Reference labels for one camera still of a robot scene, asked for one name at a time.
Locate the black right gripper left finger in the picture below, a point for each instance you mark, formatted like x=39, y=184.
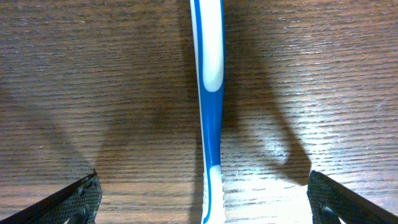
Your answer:
x=78, y=203

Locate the blue white toothbrush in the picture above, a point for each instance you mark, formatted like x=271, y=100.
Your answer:
x=208, y=40

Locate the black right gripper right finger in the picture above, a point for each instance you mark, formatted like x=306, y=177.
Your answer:
x=332, y=202

